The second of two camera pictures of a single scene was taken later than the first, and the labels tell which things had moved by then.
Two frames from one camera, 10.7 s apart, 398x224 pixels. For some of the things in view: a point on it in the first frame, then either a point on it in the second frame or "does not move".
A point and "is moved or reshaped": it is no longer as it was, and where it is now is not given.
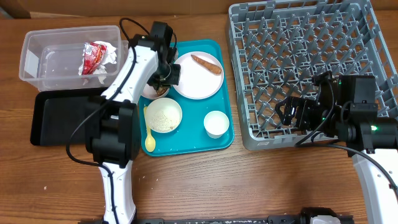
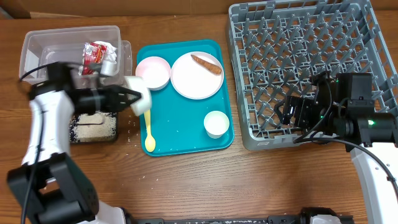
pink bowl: x=150 y=92 is moved or reshaped
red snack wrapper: x=93 y=55 does not move
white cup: x=216 y=123 does not move
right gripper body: x=308 y=118 does not move
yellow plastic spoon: x=150 y=143 does not move
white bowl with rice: x=164 y=115 is moved or reshaped
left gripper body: x=166 y=76 → x=92 y=101
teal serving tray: x=194 y=118 does not move
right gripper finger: x=286 y=110 does not move
